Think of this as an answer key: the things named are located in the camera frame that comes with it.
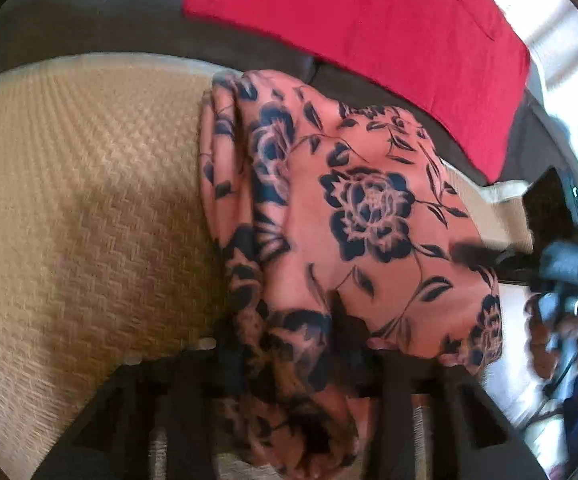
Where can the pink floral garment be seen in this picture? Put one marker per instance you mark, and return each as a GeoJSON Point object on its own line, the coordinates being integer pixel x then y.
{"type": "Point", "coordinates": [369, 210]}

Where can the white curtain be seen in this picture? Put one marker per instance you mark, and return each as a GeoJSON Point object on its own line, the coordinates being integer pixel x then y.
{"type": "Point", "coordinates": [564, 60]}

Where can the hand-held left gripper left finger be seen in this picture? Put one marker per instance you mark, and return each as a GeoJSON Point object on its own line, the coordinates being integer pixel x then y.
{"type": "Point", "coordinates": [194, 390]}

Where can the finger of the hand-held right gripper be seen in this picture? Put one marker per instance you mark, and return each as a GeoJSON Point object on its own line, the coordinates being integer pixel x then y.
{"type": "Point", "coordinates": [474, 255]}

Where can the person's right hand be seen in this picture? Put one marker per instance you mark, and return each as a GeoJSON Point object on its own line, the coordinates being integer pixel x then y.
{"type": "Point", "coordinates": [541, 347]}

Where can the beige woven mat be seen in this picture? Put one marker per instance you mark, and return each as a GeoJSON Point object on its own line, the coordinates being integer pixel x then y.
{"type": "Point", "coordinates": [69, 210]}

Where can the dark grey sofa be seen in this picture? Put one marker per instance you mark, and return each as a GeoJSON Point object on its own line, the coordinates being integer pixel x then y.
{"type": "Point", "coordinates": [119, 20]}

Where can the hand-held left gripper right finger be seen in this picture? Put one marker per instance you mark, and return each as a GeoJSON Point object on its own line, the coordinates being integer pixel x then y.
{"type": "Point", "coordinates": [349, 360]}

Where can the red cushion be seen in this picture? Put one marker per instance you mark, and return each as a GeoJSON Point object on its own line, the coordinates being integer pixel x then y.
{"type": "Point", "coordinates": [369, 35]}

